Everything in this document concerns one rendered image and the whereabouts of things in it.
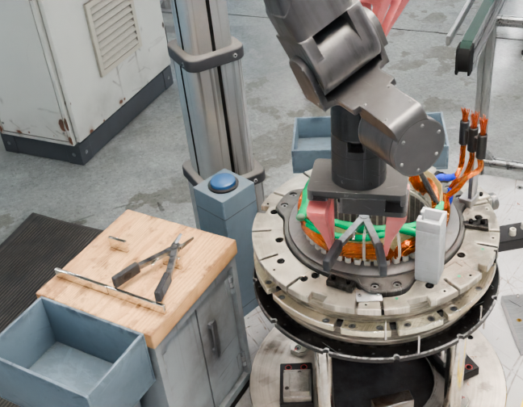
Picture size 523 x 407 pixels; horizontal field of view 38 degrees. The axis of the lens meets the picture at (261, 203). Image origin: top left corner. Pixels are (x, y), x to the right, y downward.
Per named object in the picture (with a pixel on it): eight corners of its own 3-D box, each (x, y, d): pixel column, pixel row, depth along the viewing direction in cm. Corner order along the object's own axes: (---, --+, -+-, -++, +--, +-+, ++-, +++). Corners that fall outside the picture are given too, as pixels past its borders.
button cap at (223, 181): (240, 182, 122) (240, 177, 122) (222, 194, 120) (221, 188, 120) (223, 174, 125) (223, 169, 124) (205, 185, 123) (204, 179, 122)
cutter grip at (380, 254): (387, 276, 83) (387, 266, 82) (379, 277, 83) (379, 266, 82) (382, 253, 86) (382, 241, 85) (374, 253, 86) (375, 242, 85)
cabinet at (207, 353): (187, 476, 109) (155, 348, 94) (87, 430, 117) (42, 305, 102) (254, 379, 122) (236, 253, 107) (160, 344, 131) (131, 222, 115)
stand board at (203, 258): (154, 350, 94) (151, 336, 92) (39, 306, 102) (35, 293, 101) (237, 253, 107) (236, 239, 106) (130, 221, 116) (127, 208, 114)
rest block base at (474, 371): (451, 386, 115) (452, 379, 114) (420, 351, 121) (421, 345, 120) (479, 374, 116) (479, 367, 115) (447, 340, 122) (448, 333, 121)
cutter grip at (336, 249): (329, 272, 84) (328, 262, 83) (322, 270, 84) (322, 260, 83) (342, 250, 87) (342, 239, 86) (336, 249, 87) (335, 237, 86)
